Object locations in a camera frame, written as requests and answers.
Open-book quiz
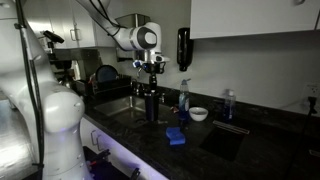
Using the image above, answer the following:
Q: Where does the chrome faucet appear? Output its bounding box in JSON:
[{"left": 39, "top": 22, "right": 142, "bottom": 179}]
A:
[{"left": 131, "top": 65, "right": 166, "bottom": 104}]

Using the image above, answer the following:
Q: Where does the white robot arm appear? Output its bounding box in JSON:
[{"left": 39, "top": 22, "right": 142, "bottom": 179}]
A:
[{"left": 0, "top": 0, "right": 93, "bottom": 180}]

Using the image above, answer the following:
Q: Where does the white cabinet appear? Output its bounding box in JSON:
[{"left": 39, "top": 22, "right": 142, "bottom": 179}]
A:
[
  {"left": 190, "top": 0, "right": 320, "bottom": 39},
  {"left": 23, "top": 0, "right": 115, "bottom": 49}
]

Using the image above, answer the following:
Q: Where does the blue sponge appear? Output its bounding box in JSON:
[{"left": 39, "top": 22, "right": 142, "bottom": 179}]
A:
[{"left": 166, "top": 127, "right": 185, "bottom": 145}]

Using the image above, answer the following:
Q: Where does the blue dish soap bottle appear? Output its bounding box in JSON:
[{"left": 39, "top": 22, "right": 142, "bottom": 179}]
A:
[{"left": 178, "top": 79, "right": 189, "bottom": 121}]

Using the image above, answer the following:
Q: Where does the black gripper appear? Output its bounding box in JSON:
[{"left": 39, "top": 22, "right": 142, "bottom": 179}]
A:
[{"left": 143, "top": 63, "right": 166, "bottom": 91}]

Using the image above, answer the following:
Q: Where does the black dish rack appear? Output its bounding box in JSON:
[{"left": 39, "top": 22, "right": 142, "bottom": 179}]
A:
[{"left": 88, "top": 75, "right": 131, "bottom": 97}]

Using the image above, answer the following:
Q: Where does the white upper cabinet left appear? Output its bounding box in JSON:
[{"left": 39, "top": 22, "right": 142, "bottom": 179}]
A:
[{"left": 23, "top": 0, "right": 115, "bottom": 49}]

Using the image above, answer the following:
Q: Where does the white lower cabinet drawer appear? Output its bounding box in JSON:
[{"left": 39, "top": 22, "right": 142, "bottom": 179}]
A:
[{"left": 80, "top": 118, "right": 168, "bottom": 180}]

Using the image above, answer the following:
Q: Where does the clear blue soap bottle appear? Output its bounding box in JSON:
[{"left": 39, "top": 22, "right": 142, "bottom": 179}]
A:
[{"left": 223, "top": 89, "right": 236, "bottom": 122}]

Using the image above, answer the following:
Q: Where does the white upper cabinet right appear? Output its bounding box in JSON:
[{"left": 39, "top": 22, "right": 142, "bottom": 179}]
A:
[{"left": 190, "top": 0, "right": 320, "bottom": 39}]

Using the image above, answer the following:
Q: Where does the steel paper towel dispenser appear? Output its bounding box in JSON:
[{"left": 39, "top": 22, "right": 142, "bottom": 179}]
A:
[{"left": 116, "top": 13, "right": 151, "bottom": 62}]

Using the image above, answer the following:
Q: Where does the black wall soap dispenser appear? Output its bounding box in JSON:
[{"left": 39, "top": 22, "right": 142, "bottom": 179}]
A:
[{"left": 177, "top": 28, "right": 193, "bottom": 72}]

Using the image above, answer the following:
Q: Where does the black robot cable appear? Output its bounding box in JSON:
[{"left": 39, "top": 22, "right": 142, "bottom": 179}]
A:
[{"left": 13, "top": 0, "right": 46, "bottom": 180}]

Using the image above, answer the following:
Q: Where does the black bottle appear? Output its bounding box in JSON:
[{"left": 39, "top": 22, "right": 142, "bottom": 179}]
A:
[{"left": 144, "top": 92, "right": 159, "bottom": 121}]

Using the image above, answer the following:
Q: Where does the white bowl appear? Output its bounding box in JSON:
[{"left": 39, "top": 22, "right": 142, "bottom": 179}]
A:
[{"left": 189, "top": 107, "right": 208, "bottom": 121}]

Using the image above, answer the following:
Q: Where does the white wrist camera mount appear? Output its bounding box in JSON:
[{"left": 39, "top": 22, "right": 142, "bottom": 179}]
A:
[{"left": 132, "top": 54, "right": 171, "bottom": 68}]

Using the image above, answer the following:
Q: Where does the steel sink basin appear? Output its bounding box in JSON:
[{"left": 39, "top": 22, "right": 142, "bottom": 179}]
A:
[{"left": 93, "top": 95, "right": 173, "bottom": 129}]

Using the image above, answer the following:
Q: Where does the white wall outlet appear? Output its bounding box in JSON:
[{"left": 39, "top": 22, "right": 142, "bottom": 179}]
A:
[{"left": 305, "top": 83, "right": 319, "bottom": 98}]

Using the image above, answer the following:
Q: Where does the dark blue plate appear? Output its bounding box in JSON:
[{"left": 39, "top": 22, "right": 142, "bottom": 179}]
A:
[{"left": 95, "top": 65, "right": 118, "bottom": 83}]

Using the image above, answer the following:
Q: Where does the coffee machine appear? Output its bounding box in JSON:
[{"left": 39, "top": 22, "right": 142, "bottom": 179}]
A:
[{"left": 42, "top": 30, "right": 80, "bottom": 90}]

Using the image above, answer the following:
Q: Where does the black power plug cable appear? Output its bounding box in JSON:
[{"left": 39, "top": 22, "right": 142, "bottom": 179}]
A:
[{"left": 299, "top": 96, "right": 318, "bottom": 141}]

